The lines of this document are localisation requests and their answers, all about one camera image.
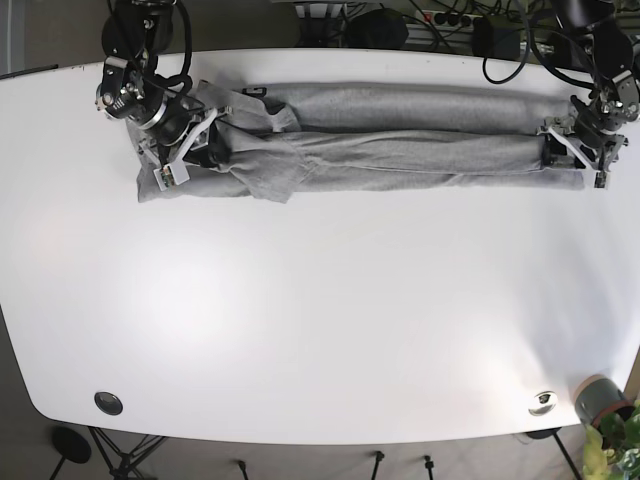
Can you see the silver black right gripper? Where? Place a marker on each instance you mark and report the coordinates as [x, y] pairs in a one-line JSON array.
[[183, 134]]

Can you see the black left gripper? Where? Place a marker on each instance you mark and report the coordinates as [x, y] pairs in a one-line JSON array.
[[594, 125]]

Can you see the grey T-shirt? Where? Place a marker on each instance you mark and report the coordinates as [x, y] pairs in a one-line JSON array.
[[280, 140]]

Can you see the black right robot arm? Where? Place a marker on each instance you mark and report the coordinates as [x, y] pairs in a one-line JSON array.
[[133, 37]]

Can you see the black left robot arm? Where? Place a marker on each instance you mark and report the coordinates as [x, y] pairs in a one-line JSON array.
[[579, 43]]

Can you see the silver table grommet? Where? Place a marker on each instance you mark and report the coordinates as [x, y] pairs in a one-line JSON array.
[[543, 403]]

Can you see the black table grommet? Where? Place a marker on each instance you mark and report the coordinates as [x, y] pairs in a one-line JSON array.
[[108, 403]]

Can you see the potted green plant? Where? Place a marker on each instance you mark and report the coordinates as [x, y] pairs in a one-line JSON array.
[[611, 422]]

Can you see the black tripod stand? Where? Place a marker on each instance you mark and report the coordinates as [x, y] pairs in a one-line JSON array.
[[75, 448]]

